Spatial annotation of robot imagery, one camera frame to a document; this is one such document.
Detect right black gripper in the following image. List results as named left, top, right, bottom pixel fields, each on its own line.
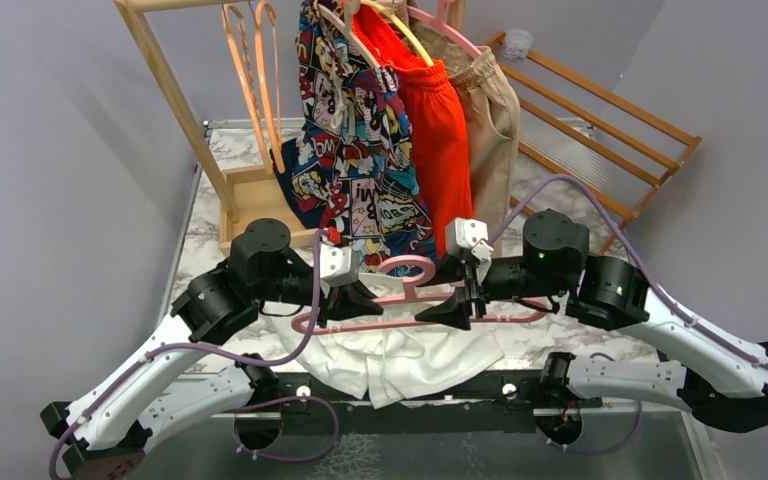
left=414, top=247, right=570, bottom=331

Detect white shorts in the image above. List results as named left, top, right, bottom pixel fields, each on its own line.
left=265, top=273, right=504, bottom=408

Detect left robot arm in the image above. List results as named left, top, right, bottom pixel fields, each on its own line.
left=40, top=218, right=382, bottom=479

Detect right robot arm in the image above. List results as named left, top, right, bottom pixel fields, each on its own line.
left=418, top=209, right=768, bottom=433

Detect comic print shorts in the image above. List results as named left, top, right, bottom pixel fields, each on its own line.
left=275, top=1, right=438, bottom=272

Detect orange hanger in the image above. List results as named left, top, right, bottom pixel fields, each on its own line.
left=221, top=3, right=274, bottom=176
left=254, top=0, right=286, bottom=173

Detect orange shorts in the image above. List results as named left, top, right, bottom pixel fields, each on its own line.
left=352, top=3, right=474, bottom=256

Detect beige shorts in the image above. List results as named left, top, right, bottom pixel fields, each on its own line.
left=409, top=19, right=520, bottom=234

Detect yellow hanger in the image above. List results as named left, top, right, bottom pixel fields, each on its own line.
left=361, top=0, right=434, bottom=67

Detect pink hanger with beige shorts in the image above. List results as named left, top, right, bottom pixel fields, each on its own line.
left=407, top=0, right=481, bottom=58

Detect wooden hanger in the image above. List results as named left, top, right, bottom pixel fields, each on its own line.
left=313, top=1, right=380, bottom=69

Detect wooden clothes rack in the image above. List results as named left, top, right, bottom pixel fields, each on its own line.
left=114, top=0, right=468, bottom=256

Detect wooden slatted rack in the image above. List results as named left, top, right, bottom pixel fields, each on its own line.
left=499, top=51, right=702, bottom=230

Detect clear plastic cup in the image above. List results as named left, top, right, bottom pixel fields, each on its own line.
left=500, top=28, right=534, bottom=61

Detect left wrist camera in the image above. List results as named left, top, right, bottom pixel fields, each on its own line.
left=316, top=227, right=360, bottom=288

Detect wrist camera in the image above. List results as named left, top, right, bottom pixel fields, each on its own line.
left=316, top=227, right=360, bottom=288
left=445, top=217, right=494, bottom=263

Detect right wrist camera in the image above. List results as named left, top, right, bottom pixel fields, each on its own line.
left=445, top=217, right=494, bottom=263

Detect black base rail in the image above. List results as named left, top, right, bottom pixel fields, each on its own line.
left=224, top=369, right=587, bottom=452

